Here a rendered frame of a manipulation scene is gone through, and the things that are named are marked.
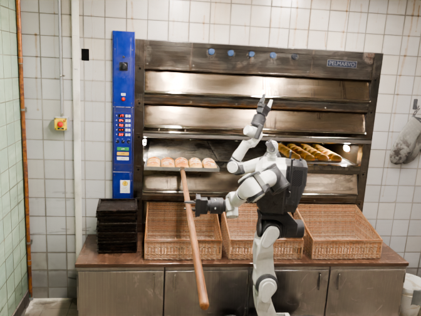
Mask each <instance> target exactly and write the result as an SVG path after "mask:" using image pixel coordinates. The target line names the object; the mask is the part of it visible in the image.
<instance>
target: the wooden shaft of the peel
mask: <svg viewBox="0 0 421 316"><path fill-rule="evenodd" d="M180 173H181V178H182V186H183V191H184V199H185V201H190V197H189V191H188V187H187V180H186V176H185V171H184V170H181V172H180ZM185 208H186V213H187V221H188V226H189V234H190V243H191V248H192V256H193V261H194V270H195V278H196V283H197V291H198V296H199V305H200V308H201V309H202V310H207V309H208V308H209V301H208V297H207V290H206V286H205V280H204V273H203V269H202V263H201V258H200V252H199V245H198V242H197V235H196V231H195V224H194V218H193V214H192V208H191V204H187V203H185Z"/></svg>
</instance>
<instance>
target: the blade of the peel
mask: <svg viewBox="0 0 421 316"><path fill-rule="evenodd" d="M147 161H148V159H146V161H145V165H144V170H151V171H180V167H176V166H175V167H161V159H160V167H154V166H147ZM215 164H216V163H215ZM188 166H189V163H188ZM216 166H217V168H205V167H185V171H204V172H219V170H220V168H219V166H218V165H217V164H216Z"/></svg>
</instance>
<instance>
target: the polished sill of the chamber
mask: <svg viewBox="0 0 421 316"><path fill-rule="evenodd" d="M215 163H216V164H217V165H218V166H219V167H221V168H227V163H228V162H224V161H215ZM307 166H308V170H329V171H360V166H358V165H348V164H307Z"/></svg>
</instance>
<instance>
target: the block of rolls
mask: <svg viewBox="0 0 421 316"><path fill-rule="evenodd" d="M278 150H279V151H280V152H281V153H282V154H284V155H285V156H286V157H287V158H289V151H292V154H291V158H292V159H293V158H295V159H298V160H299V158H303V159H304V160H306V161H314V160H315V159H318V160H319V161H328V160H329V159H331V161H337V162H340V161H342V157H341V156H340V155H338V154H336V153H333V152H332V151H330V150H328V149H326V148H324V147H322V146H320V145H318V144H313V145H311V146H309V145H307V144H299V146H297V145H296V144H288V145H287V147H286V146H285V145H283V144H280V143H278Z"/></svg>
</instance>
